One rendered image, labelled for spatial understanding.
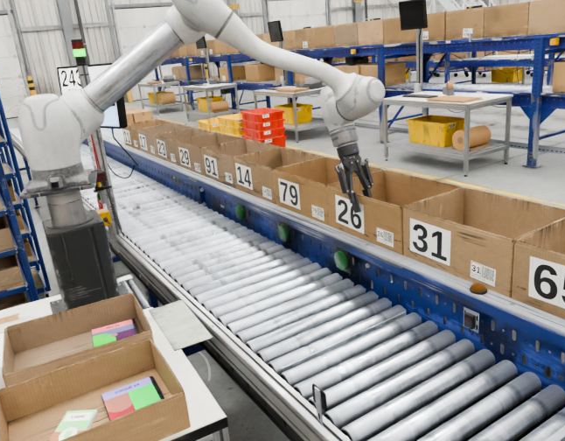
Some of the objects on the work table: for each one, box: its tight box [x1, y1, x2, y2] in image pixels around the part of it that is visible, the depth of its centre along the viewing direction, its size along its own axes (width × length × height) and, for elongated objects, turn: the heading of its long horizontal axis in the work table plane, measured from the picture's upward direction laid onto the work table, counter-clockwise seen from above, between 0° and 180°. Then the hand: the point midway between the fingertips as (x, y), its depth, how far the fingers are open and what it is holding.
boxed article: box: [49, 410, 98, 441], centre depth 120 cm, size 8×16×2 cm, turn 13°
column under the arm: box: [42, 210, 128, 314], centre depth 178 cm, size 26×26×33 cm
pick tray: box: [2, 293, 155, 387], centre depth 151 cm, size 28×38×10 cm
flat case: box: [101, 376, 164, 421], centre depth 128 cm, size 14×19×2 cm
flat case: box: [91, 319, 140, 347], centre depth 156 cm, size 14×19×2 cm
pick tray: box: [0, 339, 191, 441], centre depth 123 cm, size 28×38×10 cm
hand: (361, 201), depth 180 cm, fingers open, 5 cm apart
